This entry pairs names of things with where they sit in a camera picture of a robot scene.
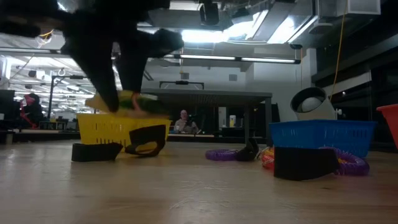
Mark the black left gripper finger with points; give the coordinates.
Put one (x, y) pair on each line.
(133, 62)
(96, 71)

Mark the yellow green crayon pack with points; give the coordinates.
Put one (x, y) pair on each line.
(146, 104)

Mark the yellow plastic basket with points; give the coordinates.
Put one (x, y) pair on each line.
(102, 127)

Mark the purple coil wristband keyring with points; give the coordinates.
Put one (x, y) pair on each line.
(219, 154)
(357, 166)

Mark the blue plastic basket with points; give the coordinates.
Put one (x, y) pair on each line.
(311, 133)

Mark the yellow coil wristband keyring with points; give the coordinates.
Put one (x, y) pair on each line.
(342, 160)

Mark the orange plastic basket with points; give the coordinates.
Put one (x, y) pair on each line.
(391, 121)

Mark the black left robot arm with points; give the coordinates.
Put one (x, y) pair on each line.
(25, 12)

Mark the person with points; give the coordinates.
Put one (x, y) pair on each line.
(186, 126)
(34, 110)

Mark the white bottle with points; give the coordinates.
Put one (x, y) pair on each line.
(232, 121)

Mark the ceiling tube light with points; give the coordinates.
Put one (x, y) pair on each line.
(267, 60)

